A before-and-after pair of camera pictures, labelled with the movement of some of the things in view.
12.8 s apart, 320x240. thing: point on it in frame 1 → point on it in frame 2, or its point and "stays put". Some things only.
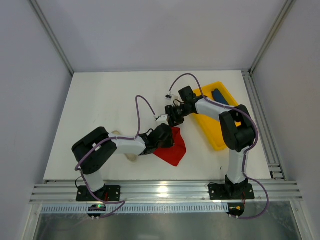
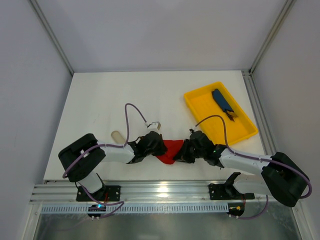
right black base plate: [231, 191] stays put
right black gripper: [171, 115] → [186, 150]
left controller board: [101, 207] stays put
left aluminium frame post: [52, 34] stays put
